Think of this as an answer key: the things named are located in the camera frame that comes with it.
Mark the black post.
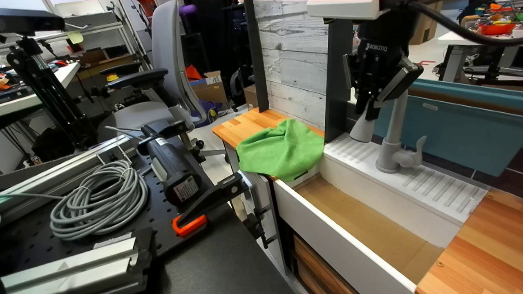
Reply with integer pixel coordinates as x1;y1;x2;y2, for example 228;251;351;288
324;18;354;144
244;0;270;113

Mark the grey office chair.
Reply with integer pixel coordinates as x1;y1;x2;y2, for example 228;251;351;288
97;0;230;164

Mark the cardboard box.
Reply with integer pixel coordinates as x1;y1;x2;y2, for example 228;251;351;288
189;71;228;105

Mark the green cloth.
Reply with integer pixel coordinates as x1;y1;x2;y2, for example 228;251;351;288
236;118;326;183

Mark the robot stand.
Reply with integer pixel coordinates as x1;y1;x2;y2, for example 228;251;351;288
0;122;295;294

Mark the grey faucet lever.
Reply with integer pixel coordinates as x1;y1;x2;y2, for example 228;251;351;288
398;136;428;168

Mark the black clamp with orange pad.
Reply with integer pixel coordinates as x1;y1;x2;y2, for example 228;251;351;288
172;171;250;238

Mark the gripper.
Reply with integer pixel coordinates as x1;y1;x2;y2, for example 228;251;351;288
342;16;425;121

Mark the white table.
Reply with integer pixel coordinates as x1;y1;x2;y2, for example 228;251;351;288
0;61;81;119

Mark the grey faucet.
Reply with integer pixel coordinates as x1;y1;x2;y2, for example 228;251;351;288
349;90;428;174

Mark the coil of grey cable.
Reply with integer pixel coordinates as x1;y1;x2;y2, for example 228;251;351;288
49;160;149;241

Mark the orange bowl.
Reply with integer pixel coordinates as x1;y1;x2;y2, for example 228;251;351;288
478;22;518;36

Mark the metal shelf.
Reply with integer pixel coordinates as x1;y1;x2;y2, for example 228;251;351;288
0;11;137;84

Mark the small black clamp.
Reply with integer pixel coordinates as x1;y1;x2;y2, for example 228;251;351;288
242;203;279;249

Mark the teal panel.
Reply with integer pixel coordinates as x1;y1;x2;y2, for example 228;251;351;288
373;79;523;177

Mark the white desk with clutter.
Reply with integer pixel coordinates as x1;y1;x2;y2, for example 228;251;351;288
436;0;523;84

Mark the white sink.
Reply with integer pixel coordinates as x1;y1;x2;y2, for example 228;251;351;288
273;133;489;294

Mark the camera on tripod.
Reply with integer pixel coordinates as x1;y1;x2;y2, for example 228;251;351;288
0;8;99;151

